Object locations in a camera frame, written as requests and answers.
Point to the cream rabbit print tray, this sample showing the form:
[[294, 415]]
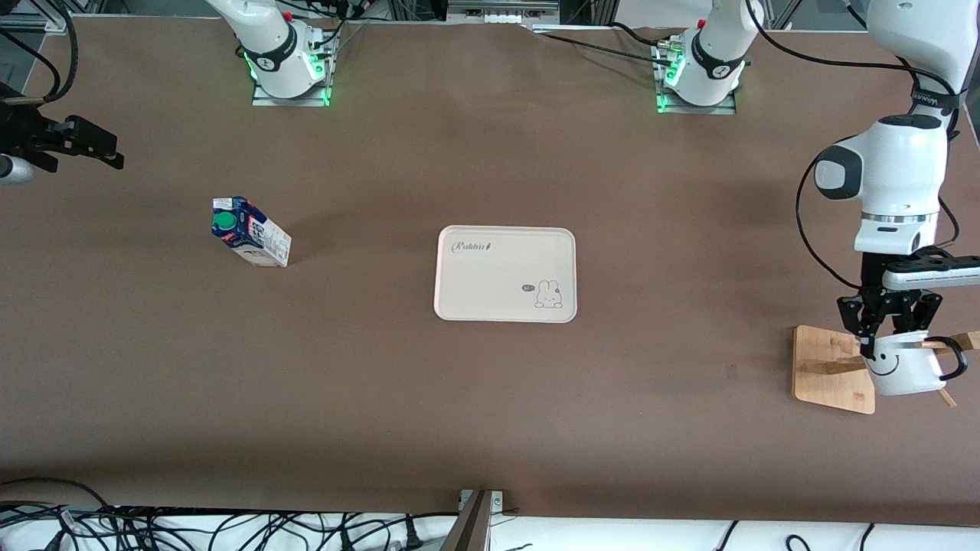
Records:
[[490, 275]]

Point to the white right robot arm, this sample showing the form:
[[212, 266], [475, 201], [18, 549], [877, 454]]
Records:
[[276, 53]]

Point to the blue white milk carton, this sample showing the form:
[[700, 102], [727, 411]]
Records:
[[256, 237]]

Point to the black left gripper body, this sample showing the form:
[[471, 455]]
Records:
[[872, 271]]

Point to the aluminium frame profile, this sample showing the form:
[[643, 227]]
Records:
[[34, 14]]

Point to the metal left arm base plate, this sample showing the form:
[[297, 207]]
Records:
[[727, 109]]

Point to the grey power strip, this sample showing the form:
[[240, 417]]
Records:
[[501, 9]]

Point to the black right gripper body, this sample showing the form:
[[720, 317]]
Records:
[[21, 128]]

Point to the aluminium profile post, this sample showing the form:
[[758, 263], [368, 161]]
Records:
[[473, 528]]

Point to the wooden mug stand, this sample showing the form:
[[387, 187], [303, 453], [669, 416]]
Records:
[[831, 375]]

